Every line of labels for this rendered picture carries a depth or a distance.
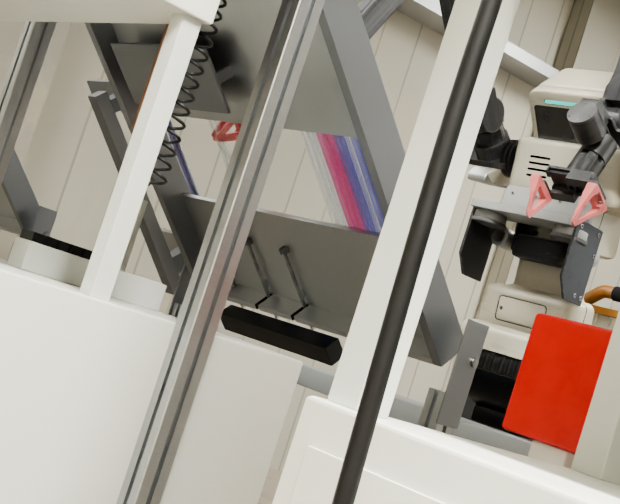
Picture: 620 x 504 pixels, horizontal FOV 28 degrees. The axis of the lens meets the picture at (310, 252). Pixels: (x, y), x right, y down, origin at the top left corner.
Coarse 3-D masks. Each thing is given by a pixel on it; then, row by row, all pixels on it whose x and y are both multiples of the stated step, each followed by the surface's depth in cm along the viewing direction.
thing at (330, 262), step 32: (256, 224) 227; (288, 224) 218; (320, 224) 211; (256, 256) 234; (288, 256) 224; (320, 256) 216; (352, 256) 208; (256, 288) 240; (288, 288) 231; (320, 288) 222; (352, 288) 214
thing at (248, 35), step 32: (256, 0) 190; (128, 32) 225; (160, 32) 217; (224, 32) 202; (256, 32) 195; (320, 32) 182; (128, 64) 223; (192, 64) 207; (224, 64) 207; (256, 64) 199; (320, 64) 187; (224, 96) 205; (320, 96) 191; (288, 128) 202; (320, 128) 195; (352, 128) 189
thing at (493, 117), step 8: (440, 0) 261; (448, 0) 259; (440, 8) 262; (448, 8) 260; (448, 16) 261; (496, 96) 269; (488, 104) 268; (496, 104) 270; (488, 112) 268; (496, 112) 270; (504, 112) 272; (488, 120) 269; (496, 120) 271; (480, 128) 270; (488, 128) 269; (496, 128) 271
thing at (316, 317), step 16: (240, 288) 243; (256, 304) 236; (272, 304) 233; (288, 304) 231; (304, 320) 224; (320, 320) 222; (336, 320) 220; (352, 320) 218; (416, 336) 206; (416, 352) 202
